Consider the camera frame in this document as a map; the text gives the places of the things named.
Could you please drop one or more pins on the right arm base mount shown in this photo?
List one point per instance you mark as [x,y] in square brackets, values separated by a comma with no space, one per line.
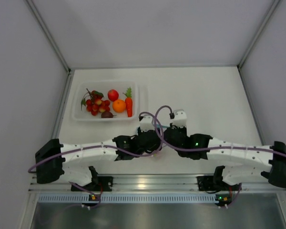
[206,183]

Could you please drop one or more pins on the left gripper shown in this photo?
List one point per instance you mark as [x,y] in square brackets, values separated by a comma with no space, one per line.
[155,147]

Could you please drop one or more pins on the aluminium rail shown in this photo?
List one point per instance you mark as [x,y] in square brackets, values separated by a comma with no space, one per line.
[133,183]

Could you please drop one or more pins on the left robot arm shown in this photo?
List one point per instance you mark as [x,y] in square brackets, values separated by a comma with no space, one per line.
[76,163]

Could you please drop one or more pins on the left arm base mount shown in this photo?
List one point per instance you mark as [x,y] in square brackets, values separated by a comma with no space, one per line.
[98,184]

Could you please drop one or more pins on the dark red fake plum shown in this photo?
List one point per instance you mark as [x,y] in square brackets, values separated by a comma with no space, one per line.
[107,114]

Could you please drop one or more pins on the fake red cherry bunch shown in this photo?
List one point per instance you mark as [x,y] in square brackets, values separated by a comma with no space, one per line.
[95,103]

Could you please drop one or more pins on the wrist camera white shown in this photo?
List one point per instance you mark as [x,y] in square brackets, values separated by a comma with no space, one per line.
[146,122]
[178,118]

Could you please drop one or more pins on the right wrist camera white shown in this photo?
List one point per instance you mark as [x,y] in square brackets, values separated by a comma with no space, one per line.
[178,118]

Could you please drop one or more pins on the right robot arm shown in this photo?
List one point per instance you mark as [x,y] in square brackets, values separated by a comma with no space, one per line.
[235,163]

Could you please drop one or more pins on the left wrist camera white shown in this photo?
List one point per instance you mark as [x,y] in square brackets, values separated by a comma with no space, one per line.
[146,122]

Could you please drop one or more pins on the white plastic basket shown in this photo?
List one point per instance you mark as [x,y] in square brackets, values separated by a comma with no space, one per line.
[103,87]

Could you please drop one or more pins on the white slotted cable duct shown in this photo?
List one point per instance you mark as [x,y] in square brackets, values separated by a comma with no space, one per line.
[132,198]

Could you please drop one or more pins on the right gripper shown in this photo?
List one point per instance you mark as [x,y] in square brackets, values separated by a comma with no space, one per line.
[184,129]

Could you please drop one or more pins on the fake red apple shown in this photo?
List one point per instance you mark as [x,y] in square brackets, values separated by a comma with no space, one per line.
[113,95]

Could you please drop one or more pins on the fake orange carrot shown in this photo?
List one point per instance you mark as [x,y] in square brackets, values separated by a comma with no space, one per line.
[129,102]

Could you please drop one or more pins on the clear zip top bag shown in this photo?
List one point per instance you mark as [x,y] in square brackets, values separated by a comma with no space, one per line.
[156,156]

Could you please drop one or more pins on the fake orange fruit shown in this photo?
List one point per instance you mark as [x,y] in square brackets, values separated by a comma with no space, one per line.
[119,106]

